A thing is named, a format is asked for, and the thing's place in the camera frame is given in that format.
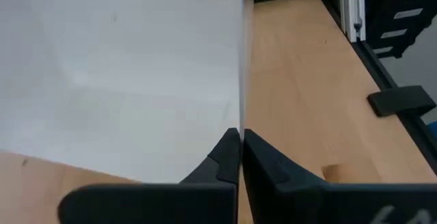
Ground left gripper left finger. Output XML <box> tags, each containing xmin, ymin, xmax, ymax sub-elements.
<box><xmin>57</xmin><ymin>127</ymin><xmax>241</xmax><ymax>224</ymax></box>

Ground black table edge clip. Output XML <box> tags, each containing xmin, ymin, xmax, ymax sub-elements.
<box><xmin>367</xmin><ymin>85</ymin><xmax>437</xmax><ymax>118</ymax></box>

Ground silver aluminium profile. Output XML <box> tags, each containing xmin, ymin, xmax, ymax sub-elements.
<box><xmin>338</xmin><ymin>0</ymin><xmax>367</xmax><ymax>44</ymax></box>

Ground white plastic basket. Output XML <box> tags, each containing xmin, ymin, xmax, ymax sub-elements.
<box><xmin>0</xmin><ymin>0</ymin><xmax>255</xmax><ymax>186</ymax></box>

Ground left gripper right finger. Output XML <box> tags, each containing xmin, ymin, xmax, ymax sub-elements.
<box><xmin>242</xmin><ymin>128</ymin><xmax>437</xmax><ymax>224</ymax></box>

